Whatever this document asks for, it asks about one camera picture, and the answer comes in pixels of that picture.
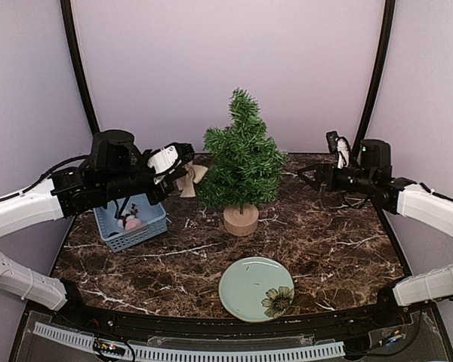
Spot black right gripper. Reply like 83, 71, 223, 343
297, 162, 376, 195

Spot pink ornament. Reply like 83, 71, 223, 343
125, 219, 141, 231

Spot small green christmas tree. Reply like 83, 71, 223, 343
196, 88, 287, 237

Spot tan wooden ornaments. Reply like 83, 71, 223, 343
176, 161, 208, 198

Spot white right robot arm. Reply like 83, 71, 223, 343
297, 132, 453, 327

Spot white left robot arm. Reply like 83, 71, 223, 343
0, 130, 195, 329

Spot blue plastic basket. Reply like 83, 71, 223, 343
94, 195, 168, 253

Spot green flower plate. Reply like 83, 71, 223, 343
218, 256, 295, 323

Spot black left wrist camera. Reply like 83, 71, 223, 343
147, 143, 195, 177

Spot black right frame post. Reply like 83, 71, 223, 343
353, 0, 396, 154

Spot black frame post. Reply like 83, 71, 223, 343
60, 0, 100, 135
353, 0, 396, 154

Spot white cable duct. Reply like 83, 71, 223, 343
32, 322, 346, 361

